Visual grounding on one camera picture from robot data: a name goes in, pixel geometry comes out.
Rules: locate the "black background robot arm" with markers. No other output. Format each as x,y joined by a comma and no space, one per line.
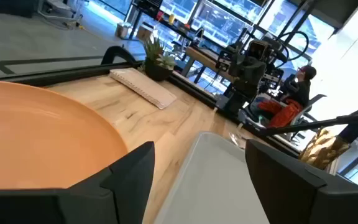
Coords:
249,71

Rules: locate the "wooden background table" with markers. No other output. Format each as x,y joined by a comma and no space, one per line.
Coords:
205,59

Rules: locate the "grey office chair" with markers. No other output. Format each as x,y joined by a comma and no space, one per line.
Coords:
309,107

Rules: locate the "gold faceted cup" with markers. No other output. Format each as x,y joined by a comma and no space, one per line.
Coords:
320,149

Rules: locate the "silver spoon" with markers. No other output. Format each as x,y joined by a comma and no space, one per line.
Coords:
236,140

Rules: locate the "succulent plant in black pot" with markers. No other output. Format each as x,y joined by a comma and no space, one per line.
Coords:
158,67

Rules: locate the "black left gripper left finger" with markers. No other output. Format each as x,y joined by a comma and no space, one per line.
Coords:
73,205

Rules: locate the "small beige bin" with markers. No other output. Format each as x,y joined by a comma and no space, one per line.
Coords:
123,30

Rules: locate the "black curved chair back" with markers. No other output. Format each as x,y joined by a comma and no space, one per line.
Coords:
118,53

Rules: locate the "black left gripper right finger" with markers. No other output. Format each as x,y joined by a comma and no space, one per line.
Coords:
306,199

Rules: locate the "person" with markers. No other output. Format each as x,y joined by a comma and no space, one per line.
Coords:
294,96

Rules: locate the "grey plastic tray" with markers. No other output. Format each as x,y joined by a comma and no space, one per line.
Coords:
211,186

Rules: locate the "cardboard box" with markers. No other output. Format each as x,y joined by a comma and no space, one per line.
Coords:
145,32

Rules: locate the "orange round plate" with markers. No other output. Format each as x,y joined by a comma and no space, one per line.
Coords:
36,140

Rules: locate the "black frame strut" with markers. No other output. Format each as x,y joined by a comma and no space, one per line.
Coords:
306,126

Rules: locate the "yellow container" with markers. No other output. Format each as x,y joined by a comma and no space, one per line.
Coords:
171,19

